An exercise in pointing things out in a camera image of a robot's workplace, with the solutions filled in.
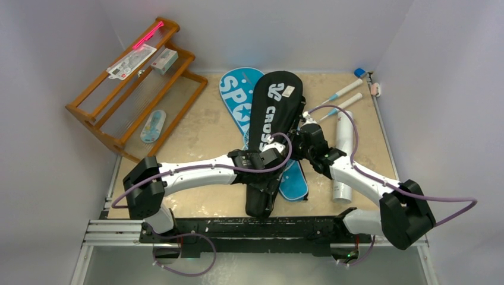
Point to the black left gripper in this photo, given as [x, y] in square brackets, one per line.
[268, 184]

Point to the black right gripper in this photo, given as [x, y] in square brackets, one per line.
[303, 128]

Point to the black Crossway racket cover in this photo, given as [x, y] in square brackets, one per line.
[277, 97]

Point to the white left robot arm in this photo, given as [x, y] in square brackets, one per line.
[149, 181]

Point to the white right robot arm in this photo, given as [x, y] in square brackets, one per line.
[403, 215]

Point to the light blue badminton racket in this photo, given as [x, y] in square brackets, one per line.
[355, 98]
[344, 90]

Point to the pink white clip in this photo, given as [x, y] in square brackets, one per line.
[375, 89]

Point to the small blue block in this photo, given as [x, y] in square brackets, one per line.
[360, 73]

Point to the blue racket cover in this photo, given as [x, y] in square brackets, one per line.
[236, 90]

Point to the blue white plastic packet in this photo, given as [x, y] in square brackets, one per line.
[153, 126]

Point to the wooden shelf rack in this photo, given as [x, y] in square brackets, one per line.
[115, 111]

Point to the small white box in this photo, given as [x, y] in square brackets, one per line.
[164, 61]

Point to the clear stationery packet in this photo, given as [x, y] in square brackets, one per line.
[130, 62]

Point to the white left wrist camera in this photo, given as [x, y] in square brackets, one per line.
[280, 148]

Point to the black metal base frame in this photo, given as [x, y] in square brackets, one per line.
[320, 236]

